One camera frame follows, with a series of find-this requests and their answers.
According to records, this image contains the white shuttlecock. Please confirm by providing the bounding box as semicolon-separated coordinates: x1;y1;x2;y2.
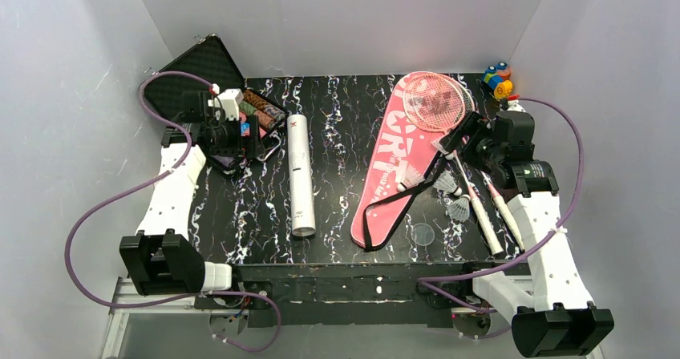
433;171;463;196
446;195;470;222
396;164;425;192

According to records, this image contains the white shuttlecock tube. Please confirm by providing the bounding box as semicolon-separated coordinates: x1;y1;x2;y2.
287;114;316;237

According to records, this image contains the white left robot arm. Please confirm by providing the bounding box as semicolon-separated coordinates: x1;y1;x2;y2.
119;87;264;296

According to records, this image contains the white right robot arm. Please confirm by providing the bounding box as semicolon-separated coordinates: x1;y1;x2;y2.
442;111;614;358

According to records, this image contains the pink badminton racket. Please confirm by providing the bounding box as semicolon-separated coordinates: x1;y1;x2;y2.
458;82;525;252
402;72;503;256

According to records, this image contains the pink racket cover bag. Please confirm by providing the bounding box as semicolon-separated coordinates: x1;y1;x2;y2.
351;71;444;252

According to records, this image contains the black poker chip case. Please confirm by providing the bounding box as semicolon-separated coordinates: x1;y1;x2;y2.
140;34;289;173

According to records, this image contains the clear round tube lid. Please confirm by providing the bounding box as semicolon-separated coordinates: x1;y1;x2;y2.
411;223;435;247

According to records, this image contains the black front mounting base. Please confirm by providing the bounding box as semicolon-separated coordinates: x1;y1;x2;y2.
193;261;532;330

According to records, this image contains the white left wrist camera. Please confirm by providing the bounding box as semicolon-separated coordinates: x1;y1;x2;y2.
208;83;244;121

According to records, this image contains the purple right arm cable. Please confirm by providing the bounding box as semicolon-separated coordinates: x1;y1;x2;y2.
417;97;585;341

